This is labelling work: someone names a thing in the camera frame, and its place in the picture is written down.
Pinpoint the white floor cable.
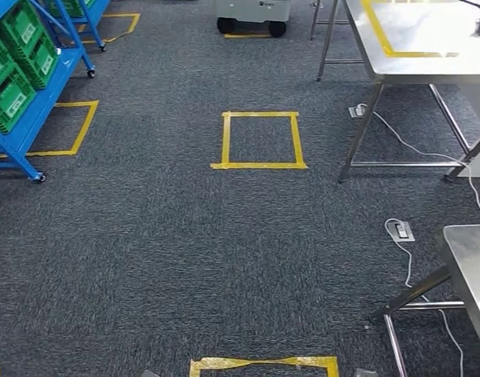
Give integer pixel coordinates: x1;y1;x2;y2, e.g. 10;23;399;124
384;218;465;377
357;103;480;221

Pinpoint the white wheeled mobile robot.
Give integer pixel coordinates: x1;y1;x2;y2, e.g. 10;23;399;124
213;0;292;39

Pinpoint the blue steel shelf rack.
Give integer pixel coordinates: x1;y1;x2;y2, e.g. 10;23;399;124
0;0;97;184
47;0;112;53

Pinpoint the white office desk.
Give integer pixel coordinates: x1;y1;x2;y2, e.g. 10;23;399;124
456;84;480;180

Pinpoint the steel frame table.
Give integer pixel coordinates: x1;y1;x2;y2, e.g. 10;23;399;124
309;0;480;185

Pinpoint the yellow tape floor square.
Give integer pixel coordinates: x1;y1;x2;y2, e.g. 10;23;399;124
189;356;341;377
210;110;308;171

